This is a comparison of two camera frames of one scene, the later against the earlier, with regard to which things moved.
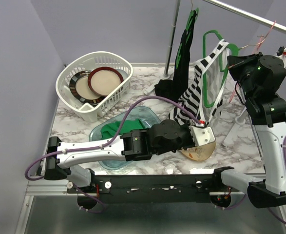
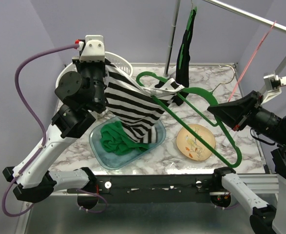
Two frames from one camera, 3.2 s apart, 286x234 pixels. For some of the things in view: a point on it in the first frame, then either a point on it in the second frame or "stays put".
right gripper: x=235 y=62 to x=235 y=112
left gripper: x=187 y=128 to x=80 y=65
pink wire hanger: x=259 y=43 stays put
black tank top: x=170 y=89 stays put
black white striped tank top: x=204 y=90 to x=137 y=106
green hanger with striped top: x=224 y=61 to x=189 y=126
